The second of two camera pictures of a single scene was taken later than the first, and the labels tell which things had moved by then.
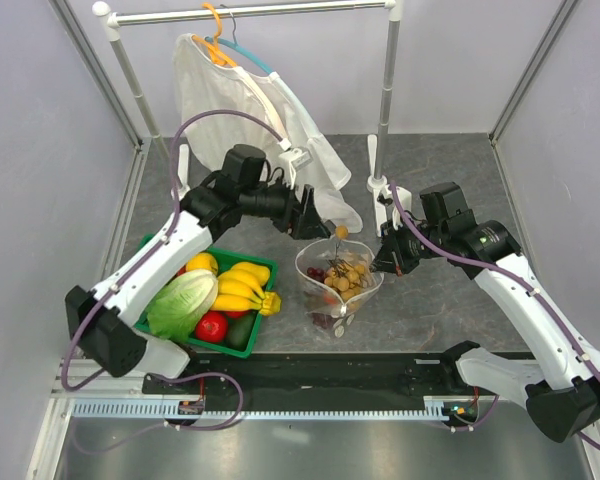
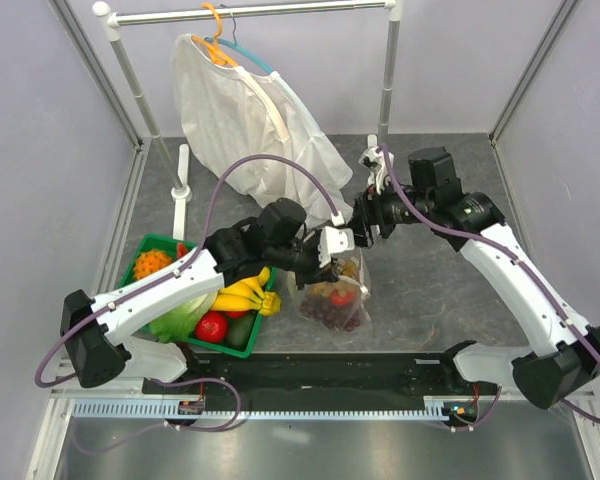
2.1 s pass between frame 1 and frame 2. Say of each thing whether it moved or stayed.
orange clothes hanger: stayed
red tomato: stayed
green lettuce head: stayed
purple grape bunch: moved
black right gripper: moved
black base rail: stayed
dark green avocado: stayed
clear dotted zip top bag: moved
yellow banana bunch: stayed
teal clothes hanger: stayed
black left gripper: moved
